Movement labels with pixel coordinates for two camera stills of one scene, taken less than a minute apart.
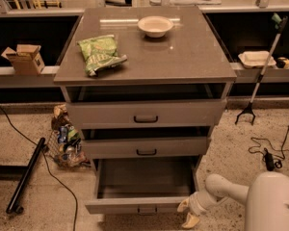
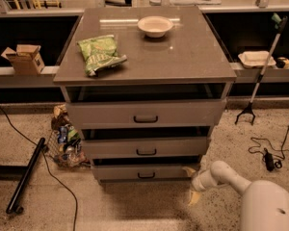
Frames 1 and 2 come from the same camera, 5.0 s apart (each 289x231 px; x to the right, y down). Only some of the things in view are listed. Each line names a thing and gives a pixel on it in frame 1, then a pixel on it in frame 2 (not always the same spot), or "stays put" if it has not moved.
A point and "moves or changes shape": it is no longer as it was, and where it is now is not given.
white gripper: x=193 y=205 to x=197 y=184
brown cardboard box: x=26 y=60 stays put
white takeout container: x=256 y=59 stays put
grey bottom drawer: x=143 y=186 moves or changes shape
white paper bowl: x=155 y=26 stays put
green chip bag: x=99 y=53 stays put
